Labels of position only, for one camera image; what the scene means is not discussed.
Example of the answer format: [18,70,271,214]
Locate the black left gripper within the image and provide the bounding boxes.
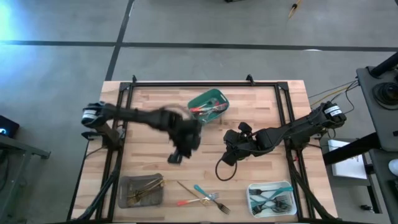
[160,107,203,166]

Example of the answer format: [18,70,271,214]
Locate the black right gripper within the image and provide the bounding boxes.
[221,121,258,167]

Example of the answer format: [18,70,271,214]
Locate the teal green plastic bin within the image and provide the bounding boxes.
[187,88,230,126]

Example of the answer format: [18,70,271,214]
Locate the blue utensil handle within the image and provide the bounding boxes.
[261,201,294,214]

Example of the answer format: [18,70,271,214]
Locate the grey translucent bin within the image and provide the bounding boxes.
[117,173,165,208]

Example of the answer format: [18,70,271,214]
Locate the white plastic bin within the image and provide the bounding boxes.
[246,180,298,219]

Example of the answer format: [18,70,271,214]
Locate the white box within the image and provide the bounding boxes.
[328,139,368,180]

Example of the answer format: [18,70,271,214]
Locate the black beam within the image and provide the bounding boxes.
[322,132,382,166]

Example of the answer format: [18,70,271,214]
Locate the grey side table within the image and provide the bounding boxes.
[356,65,398,152]

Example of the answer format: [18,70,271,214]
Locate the yellow pointed stick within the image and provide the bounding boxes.
[287,0,304,19]

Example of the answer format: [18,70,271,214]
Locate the dark grey table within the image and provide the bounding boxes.
[368,148,398,224]

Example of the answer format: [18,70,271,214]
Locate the grey metal bench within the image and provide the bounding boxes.
[0,133,52,223]

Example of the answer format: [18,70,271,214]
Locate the white round object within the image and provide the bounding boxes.
[387,158,398,177]

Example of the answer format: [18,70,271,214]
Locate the black pole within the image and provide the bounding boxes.
[369,51,398,78]

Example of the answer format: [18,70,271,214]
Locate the black device blue light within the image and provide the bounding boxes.
[0,114,20,139]

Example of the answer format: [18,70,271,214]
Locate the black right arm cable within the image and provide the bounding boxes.
[215,157,238,182]

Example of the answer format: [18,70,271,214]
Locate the black aluminium table frame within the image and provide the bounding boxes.
[67,80,340,223]

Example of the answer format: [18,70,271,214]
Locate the yellow floor cable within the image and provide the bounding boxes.
[309,82,359,107]

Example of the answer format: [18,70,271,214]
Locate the black floor cable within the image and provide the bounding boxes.
[308,79,359,121]

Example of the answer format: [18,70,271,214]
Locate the black coiled cable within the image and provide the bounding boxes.
[372,81,398,107]

